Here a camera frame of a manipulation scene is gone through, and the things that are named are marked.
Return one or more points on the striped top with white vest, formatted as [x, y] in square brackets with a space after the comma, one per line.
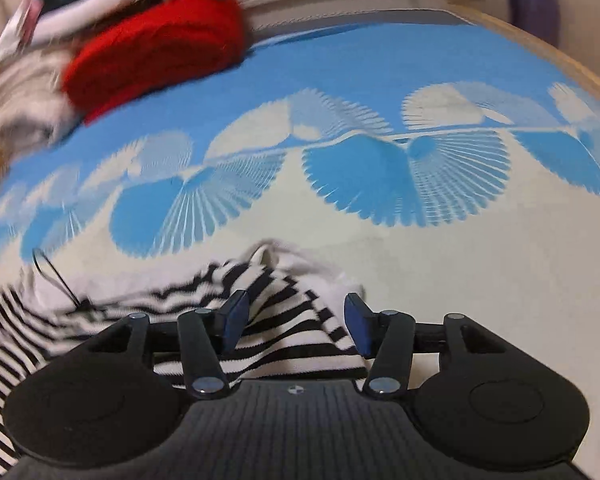
[285, 320]

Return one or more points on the purple board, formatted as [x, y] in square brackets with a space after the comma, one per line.
[534, 10]

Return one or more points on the red folded blanket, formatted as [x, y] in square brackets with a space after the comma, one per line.
[165, 50]

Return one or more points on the pink cloth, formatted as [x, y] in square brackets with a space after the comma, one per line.
[27, 17]

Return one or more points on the white and pink folded clothes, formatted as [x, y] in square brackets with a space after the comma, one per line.
[95, 2]

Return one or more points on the white rolled quilt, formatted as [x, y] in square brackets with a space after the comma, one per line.
[20, 105]

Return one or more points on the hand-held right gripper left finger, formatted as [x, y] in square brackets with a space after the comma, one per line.
[236, 317]

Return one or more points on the blue and white bed mat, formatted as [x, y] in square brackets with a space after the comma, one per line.
[380, 70]

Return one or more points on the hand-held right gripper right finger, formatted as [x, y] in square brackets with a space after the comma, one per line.
[360, 320]

